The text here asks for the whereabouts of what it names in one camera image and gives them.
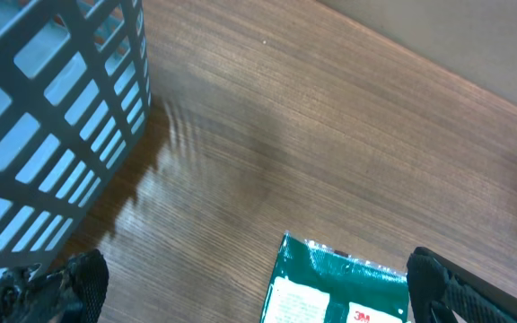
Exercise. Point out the green gloves package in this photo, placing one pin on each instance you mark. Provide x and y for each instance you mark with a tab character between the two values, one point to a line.
315	283

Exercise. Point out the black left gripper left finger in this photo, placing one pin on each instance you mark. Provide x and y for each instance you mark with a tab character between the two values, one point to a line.
74	292

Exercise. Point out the dark grey plastic shopping basket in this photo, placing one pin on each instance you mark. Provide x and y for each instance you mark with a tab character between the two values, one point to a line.
74	100

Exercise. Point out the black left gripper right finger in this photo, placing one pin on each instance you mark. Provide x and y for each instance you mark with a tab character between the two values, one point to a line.
441	291

